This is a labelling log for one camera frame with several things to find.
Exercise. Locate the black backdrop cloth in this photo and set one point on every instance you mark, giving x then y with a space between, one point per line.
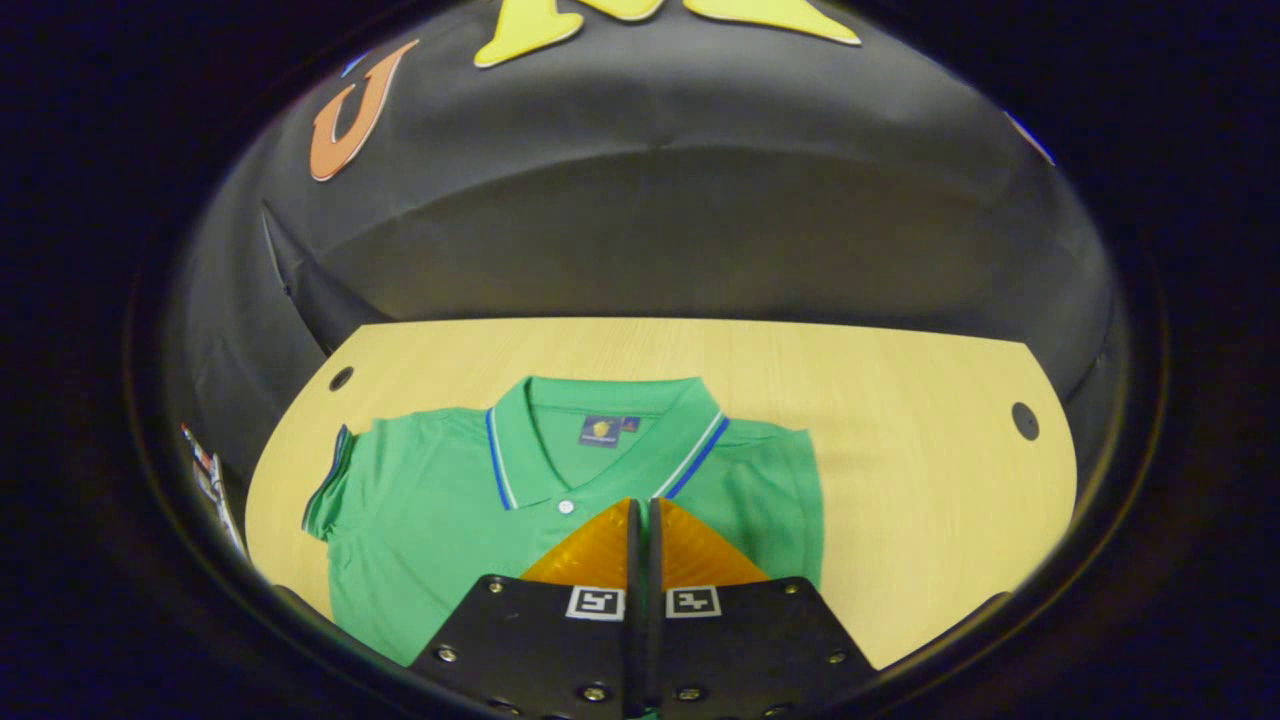
700 230

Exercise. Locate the white printed object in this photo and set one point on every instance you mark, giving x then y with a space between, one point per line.
210 480

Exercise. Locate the black table grommet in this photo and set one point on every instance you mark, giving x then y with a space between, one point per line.
1025 421
341 378

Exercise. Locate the green T-shirt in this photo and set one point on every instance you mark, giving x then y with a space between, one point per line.
430 520

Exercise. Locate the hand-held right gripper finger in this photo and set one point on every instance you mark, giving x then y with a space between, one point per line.
633 650
653 650

